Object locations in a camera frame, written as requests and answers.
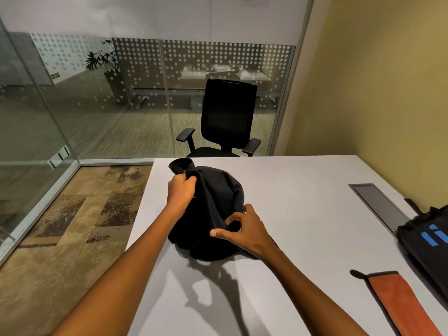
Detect person's left hand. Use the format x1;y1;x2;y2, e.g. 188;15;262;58
165;172;199;210

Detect person's right hand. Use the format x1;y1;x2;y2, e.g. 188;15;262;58
210;203;277;259

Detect black cloth garment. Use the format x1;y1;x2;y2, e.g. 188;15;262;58
167;157;259;261

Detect person's left forearm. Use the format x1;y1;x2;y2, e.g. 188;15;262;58
51;202;182;336

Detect person's right forearm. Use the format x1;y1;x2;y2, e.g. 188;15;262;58
258;242;370;336

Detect black office chair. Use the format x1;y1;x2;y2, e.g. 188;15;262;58
176;79;262;158

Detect dotted glass partition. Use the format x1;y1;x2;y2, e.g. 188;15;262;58
0;17;296;266

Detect white desk behind glass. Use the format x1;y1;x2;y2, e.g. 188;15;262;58
180;63;270;82

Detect green potted plant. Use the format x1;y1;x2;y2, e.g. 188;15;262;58
85;40;121;103

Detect orange cloth with black trim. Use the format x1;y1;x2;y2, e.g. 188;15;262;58
350;269;443;336

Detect black bag with blue marks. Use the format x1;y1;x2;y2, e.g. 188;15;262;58
396;198;448;299

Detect grey table cable hatch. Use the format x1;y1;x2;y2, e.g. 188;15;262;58
348;183;411;238

